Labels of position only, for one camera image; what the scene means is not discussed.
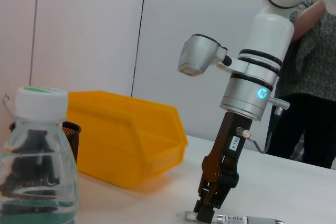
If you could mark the clear green-label water bottle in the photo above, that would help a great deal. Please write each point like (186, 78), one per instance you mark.
(36, 169)

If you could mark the clear grey ballpoint pen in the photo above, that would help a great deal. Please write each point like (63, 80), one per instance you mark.
(236, 218)

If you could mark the person in patterned shirt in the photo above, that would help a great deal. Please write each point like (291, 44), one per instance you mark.
(315, 82)

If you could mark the yellow plastic bin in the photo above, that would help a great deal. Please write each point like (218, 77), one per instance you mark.
(113, 140)

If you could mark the bare forearm of person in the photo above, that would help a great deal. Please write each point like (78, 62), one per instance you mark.
(308, 19)

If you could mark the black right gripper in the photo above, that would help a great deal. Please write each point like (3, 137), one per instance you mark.
(232, 140)

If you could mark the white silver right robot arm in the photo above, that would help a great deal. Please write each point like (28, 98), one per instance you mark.
(262, 58)

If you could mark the black mesh pen holder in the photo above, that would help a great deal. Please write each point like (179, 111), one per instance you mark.
(74, 140)

